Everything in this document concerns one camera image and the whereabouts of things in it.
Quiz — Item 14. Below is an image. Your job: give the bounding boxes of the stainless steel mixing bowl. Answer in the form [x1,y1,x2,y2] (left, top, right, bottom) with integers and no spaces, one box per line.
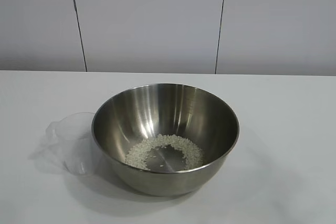
[91,83,240,197]

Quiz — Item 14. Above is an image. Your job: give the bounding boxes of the white rice grains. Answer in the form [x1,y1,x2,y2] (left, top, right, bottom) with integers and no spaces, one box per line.
[125,134,205,171]

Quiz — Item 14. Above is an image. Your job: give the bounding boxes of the clear plastic measuring cup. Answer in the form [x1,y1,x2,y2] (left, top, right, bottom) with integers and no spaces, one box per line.
[45,112,97,177]

